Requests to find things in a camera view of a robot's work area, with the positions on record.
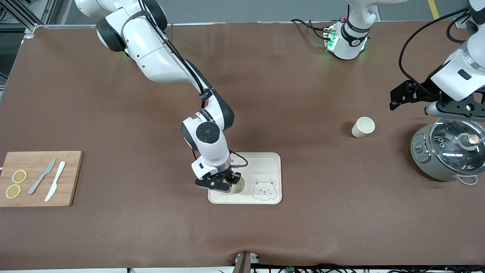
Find white IKEA cup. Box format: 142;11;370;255
230;177;246;195
351;116;375;138

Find cream bear print tray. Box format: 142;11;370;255
208;152;282;205

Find glass pot lid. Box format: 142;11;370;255
429;118;485;176

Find grey-green electric cooking pot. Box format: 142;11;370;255
410;118;485;185

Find brown table cover mat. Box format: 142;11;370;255
0;22;485;270

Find wooden cutting board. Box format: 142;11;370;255
0;151;84;207

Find white plastic knife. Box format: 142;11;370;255
45;161;66;202

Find grey plastic knife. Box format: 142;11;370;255
27;157;57;195

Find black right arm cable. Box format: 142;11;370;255
138;0;249;168

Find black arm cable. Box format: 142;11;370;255
399;8;474;95
138;0;249;168

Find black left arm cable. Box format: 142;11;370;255
399;8;474;95

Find table edge bracket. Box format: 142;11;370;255
234;251;260;273

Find aluminium frame struts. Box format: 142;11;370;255
0;0;72;33

